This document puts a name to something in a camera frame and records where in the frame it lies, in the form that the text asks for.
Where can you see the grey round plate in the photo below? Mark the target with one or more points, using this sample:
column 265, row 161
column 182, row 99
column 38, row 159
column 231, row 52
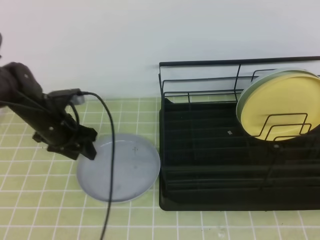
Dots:
column 121, row 171

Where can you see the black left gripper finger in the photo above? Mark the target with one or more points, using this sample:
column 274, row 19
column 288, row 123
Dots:
column 88, row 150

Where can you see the yellow plate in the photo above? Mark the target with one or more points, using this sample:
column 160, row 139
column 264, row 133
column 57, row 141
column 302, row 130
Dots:
column 283, row 108

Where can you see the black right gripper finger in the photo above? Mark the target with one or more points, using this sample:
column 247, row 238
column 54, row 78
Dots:
column 87, row 133

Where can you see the pale green plate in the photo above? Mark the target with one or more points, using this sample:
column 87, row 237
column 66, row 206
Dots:
column 265, row 76

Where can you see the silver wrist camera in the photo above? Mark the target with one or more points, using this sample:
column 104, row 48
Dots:
column 66, row 96

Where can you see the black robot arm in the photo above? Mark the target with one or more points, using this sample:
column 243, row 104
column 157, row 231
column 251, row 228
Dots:
column 20, row 91

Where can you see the black wire dish rack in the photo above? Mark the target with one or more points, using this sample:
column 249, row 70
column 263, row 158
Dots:
column 209, row 162

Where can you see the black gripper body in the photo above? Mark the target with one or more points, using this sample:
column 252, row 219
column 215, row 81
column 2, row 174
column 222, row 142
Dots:
column 58, row 126

